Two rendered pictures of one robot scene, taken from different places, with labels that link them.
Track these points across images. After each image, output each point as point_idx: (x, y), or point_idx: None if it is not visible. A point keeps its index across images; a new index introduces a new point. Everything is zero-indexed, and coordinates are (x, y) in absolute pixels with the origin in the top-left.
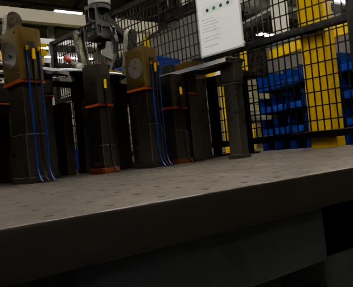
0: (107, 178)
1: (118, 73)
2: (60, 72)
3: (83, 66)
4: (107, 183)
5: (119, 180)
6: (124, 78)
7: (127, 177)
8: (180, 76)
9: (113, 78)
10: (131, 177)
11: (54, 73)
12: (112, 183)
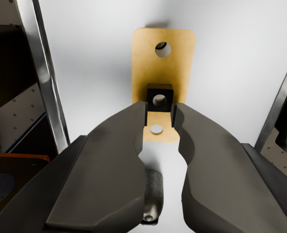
0: (273, 162)
1: (264, 144)
2: (175, 224)
3: (163, 202)
4: None
5: None
6: (223, 69)
7: None
8: None
9: (196, 107)
10: None
11: (165, 228)
12: None
